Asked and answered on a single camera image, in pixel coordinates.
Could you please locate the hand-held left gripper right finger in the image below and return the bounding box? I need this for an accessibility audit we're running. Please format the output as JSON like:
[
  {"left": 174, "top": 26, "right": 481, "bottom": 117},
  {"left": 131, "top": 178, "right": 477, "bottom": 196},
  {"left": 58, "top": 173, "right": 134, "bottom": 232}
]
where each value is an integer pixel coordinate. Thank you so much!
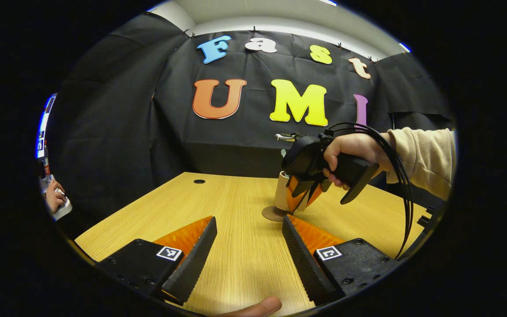
[{"left": 282, "top": 214, "right": 398, "bottom": 305}]

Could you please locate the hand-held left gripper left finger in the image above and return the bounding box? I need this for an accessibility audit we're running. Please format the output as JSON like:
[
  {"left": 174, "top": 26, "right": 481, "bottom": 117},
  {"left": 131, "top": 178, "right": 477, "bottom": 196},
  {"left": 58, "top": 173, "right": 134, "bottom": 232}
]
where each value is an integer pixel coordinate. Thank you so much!
[{"left": 97, "top": 216, "right": 218, "bottom": 306}]

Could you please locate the beige cup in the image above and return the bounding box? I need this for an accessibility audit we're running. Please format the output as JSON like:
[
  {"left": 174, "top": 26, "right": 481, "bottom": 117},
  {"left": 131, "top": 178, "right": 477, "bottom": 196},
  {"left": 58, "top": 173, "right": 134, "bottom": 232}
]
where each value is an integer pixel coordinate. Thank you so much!
[{"left": 275, "top": 171, "right": 308, "bottom": 213}]

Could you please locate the brown round coaster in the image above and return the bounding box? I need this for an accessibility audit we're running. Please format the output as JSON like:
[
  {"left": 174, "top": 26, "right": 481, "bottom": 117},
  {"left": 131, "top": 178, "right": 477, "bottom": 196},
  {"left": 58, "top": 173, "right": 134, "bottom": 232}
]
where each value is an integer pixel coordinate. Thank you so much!
[{"left": 261, "top": 205, "right": 294, "bottom": 222}]

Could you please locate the wooden desktop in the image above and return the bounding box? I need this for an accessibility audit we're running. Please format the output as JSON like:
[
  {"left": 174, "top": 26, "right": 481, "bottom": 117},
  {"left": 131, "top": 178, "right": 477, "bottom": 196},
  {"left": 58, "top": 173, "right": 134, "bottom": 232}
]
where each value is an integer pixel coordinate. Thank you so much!
[{"left": 74, "top": 172, "right": 434, "bottom": 317}]

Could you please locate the white handheld device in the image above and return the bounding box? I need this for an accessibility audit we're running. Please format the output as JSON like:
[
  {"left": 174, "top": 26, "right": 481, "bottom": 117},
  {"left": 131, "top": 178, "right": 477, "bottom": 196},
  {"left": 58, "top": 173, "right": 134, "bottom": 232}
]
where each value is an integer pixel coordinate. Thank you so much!
[{"left": 53, "top": 187, "right": 73, "bottom": 221}]

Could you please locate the black backdrop cloth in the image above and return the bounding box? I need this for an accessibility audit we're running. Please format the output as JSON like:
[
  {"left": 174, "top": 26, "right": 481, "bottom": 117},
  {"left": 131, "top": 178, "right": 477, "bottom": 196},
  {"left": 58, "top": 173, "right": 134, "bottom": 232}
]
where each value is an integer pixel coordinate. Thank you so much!
[{"left": 44, "top": 12, "right": 454, "bottom": 238}]

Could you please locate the blue and white screen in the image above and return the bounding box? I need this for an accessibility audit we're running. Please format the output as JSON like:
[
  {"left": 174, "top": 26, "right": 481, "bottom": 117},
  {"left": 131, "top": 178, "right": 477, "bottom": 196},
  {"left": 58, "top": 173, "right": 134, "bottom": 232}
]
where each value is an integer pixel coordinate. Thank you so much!
[{"left": 36, "top": 93, "right": 58, "bottom": 160}]

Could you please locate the black cable bundle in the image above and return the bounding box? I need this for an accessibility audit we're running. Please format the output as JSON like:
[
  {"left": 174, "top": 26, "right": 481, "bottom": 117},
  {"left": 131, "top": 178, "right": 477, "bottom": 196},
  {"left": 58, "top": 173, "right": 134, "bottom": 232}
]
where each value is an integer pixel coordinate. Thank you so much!
[{"left": 326, "top": 122, "right": 415, "bottom": 260}]

